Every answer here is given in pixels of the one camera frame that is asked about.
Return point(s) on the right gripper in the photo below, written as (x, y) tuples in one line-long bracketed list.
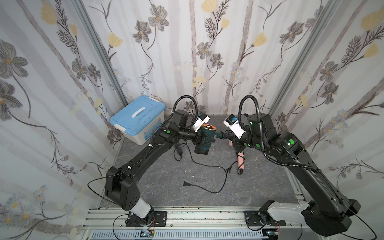
[(235, 140)]

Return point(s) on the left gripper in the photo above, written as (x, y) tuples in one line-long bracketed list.
[(196, 135)]

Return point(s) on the dark green hair dryer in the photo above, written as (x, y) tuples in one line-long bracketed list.
[(210, 130)]

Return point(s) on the pink hair dryer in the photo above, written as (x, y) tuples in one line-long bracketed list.
[(240, 161)]

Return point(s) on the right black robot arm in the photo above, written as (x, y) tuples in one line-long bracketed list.
[(329, 212)]

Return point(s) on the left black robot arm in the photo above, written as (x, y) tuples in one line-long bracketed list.
[(121, 183)]

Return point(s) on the black hair dryer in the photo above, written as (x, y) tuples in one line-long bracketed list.
[(209, 179)]

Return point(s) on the blue lidded storage box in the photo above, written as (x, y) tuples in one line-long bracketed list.
[(140, 119)]

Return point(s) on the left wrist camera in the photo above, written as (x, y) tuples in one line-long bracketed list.
[(202, 118)]

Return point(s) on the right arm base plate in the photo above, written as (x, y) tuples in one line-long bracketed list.
[(256, 219)]

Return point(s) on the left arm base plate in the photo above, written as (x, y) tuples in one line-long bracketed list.
[(157, 218)]

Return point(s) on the aluminium mounting rail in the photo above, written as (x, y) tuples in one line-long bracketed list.
[(195, 223)]

